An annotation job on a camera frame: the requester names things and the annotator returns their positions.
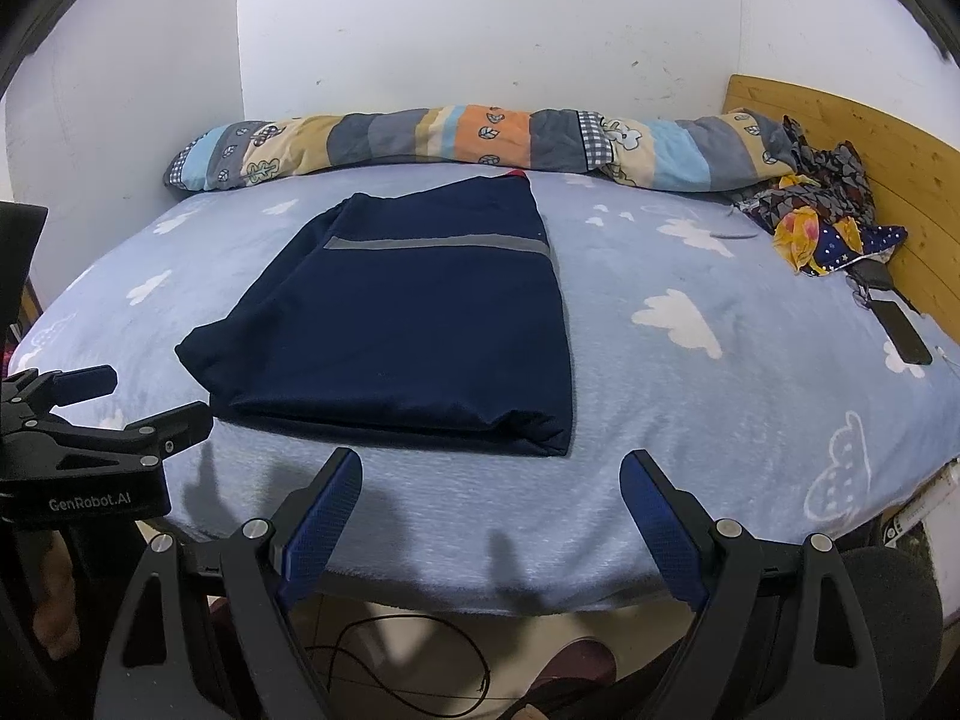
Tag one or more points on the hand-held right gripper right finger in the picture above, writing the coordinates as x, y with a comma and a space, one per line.
664, 525

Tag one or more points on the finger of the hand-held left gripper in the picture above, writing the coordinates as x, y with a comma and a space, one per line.
180, 424
82, 384

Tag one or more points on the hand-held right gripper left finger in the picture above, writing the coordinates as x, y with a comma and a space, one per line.
322, 525

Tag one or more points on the person's maroon shoe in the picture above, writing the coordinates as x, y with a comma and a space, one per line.
577, 667

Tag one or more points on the rolled patchwork quilt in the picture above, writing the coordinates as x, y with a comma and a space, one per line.
487, 135

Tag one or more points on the wooden headboard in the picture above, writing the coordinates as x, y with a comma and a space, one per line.
900, 157

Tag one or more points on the person's left hand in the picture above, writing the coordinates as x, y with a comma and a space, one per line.
58, 615

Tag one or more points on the crumpled patterned cloth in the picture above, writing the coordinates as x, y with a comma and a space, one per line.
817, 202

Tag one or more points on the black phone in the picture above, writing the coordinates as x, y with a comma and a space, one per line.
904, 334

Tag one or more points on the navy blue work jacket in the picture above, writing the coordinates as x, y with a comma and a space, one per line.
412, 315

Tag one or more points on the light blue cloud blanket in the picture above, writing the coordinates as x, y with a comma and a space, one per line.
712, 427

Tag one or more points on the black pouch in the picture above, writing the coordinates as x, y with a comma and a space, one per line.
870, 276

